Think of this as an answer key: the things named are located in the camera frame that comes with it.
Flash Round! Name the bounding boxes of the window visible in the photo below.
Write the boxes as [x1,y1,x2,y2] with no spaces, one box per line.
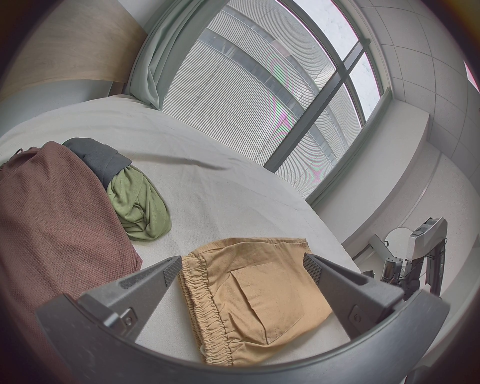
[159,0,394,207]

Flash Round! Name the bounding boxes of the green garment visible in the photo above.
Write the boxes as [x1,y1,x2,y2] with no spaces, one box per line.
[107,165,172,241]

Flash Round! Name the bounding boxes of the tan shorts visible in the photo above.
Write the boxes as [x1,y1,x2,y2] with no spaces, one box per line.
[178,237,334,367]

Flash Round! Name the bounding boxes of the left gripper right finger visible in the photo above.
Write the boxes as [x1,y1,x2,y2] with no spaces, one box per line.
[302,253,405,341]

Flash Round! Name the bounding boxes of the round white table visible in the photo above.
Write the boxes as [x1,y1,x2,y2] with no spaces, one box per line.
[384,227,413,260]

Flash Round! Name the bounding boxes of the bed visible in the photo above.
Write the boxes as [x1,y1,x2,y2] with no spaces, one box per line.
[0,0,363,367]

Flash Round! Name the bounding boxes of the blue-green curtain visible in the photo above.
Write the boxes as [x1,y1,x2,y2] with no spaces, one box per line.
[125,0,226,110]

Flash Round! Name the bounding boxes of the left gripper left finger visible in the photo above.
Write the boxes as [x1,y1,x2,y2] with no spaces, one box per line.
[77,255,184,343]

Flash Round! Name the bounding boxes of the brown shorts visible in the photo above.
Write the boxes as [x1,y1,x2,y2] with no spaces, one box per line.
[0,141,143,376]

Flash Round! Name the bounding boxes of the black garment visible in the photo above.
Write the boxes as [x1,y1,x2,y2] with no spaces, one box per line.
[62,137,133,186]

